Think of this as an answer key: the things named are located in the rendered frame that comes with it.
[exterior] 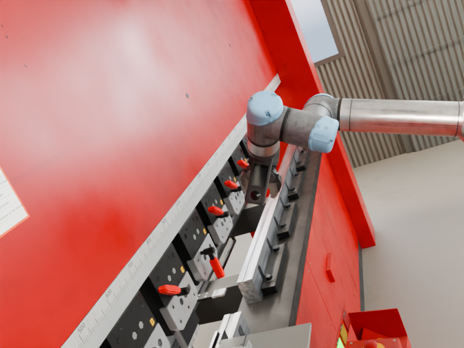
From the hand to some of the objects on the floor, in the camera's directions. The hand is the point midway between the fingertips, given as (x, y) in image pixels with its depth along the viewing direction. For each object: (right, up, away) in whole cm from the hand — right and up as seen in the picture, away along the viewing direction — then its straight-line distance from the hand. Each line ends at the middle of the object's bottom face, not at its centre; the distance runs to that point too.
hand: (260, 195), depth 124 cm
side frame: (+61, -54, +235) cm, 249 cm away
